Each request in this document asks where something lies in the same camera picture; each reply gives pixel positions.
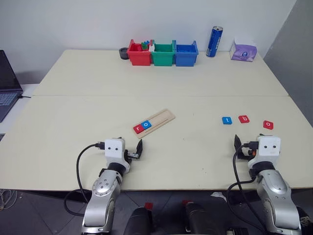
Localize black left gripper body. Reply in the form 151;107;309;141
124;149;141;162

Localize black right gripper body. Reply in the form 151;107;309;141
236;146;258;161

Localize wooden letter tray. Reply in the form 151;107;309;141
133;108;177;137

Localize dark rounded shape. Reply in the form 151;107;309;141
123;206;153;235
182;201;230;235

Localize red plastic bin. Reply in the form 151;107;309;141
127;39;154;67

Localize purple tissue pack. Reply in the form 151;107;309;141
229;37;258;63

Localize black tape roll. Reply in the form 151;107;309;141
118;47;131;61

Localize green plastic bin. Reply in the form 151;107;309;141
150;40;177;67

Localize blue plastic bin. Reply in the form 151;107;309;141
172;40;199;67

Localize blue drink can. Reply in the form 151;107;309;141
205;25;224;58

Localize dark laptop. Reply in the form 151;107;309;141
0;49;24;123

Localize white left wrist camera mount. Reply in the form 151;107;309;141
104;138;127;164

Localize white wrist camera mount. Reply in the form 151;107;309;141
255;136;281;163
104;138;127;164

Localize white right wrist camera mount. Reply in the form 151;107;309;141
255;136;281;163

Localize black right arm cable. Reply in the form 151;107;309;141
226;140;270;235

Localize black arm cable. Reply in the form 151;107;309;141
64;141;106;217
226;140;270;235

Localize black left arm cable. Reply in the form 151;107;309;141
64;141;106;217

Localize white floor cables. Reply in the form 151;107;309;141
0;188;18;211

